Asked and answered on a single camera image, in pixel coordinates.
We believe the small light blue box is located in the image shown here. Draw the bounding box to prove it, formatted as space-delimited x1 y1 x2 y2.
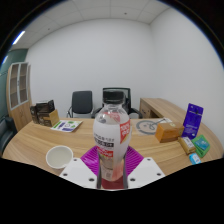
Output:
188 152 203 165

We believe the wooden shelf cabinet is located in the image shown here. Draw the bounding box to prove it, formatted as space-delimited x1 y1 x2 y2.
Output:
5 61 33 133

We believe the white printed cup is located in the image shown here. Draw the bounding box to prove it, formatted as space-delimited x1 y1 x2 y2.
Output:
45 145 74 170

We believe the dark brown carton box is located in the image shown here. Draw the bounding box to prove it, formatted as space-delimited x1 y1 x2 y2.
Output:
29 103 43 126
35 99 61 128

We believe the clear bottle with black cap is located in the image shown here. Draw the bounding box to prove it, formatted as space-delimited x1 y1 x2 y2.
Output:
92 89 132 184

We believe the green box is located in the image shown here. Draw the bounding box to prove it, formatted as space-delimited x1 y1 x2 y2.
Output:
191 134 212 158

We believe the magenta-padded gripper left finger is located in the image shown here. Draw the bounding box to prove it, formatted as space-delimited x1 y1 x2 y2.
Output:
58 145 102 190

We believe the orange-brown box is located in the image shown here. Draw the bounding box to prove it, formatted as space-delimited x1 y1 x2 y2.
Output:
154 121 185 144

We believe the black armchair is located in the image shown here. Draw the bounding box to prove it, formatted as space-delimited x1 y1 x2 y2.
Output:
0 115 18 156

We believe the wooden side desk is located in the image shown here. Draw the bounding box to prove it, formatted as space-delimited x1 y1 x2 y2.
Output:
138 97 188 122

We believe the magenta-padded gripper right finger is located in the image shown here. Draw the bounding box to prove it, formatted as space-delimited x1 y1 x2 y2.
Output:
121 145 166 190

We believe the black armless office chair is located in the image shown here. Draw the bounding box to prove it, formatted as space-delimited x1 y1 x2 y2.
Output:
66 90 94 119

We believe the printed paper leaflet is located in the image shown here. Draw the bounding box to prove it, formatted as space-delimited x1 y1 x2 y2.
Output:
50 119 84 133

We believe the small tan packet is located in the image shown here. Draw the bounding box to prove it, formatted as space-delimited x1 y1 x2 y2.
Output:
177 135 197 155

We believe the black mesh office chair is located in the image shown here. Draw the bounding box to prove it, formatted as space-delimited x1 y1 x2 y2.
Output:
91 87 143 120

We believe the flat round red coaster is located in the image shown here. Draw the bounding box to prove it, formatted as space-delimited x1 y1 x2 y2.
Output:
100 179 125 191

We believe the purple box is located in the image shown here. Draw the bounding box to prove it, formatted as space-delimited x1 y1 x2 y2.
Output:
181 102 205 140

